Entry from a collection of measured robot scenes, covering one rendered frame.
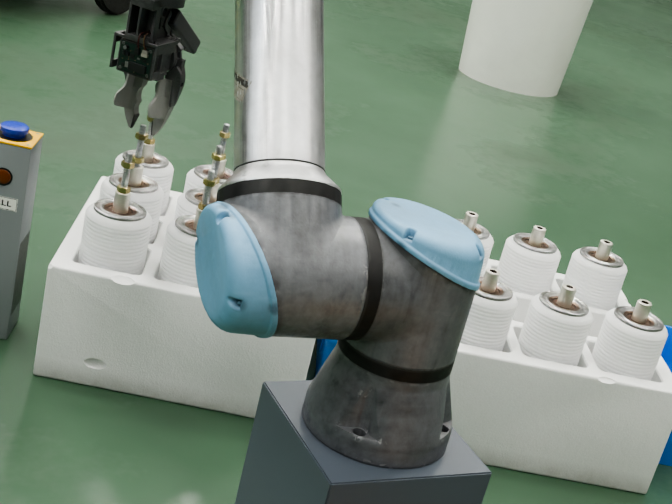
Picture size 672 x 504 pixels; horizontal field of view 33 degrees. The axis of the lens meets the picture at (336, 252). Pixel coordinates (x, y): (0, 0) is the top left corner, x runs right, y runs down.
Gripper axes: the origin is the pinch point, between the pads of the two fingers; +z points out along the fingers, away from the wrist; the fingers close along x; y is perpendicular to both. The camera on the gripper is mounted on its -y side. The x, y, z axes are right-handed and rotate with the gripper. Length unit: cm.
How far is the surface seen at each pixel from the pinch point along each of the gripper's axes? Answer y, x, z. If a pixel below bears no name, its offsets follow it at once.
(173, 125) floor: -102, -46, 35
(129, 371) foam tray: 16.5, 12.8, 31.2
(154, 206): 1.6, 4.7, 11.9
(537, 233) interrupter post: -34, 57, 8
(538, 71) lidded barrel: -262, 15, 26
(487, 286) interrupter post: -7, 56, 9
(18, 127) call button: 14.4, -12.3, 2.1
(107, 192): 5.1, -1.7, 10.9
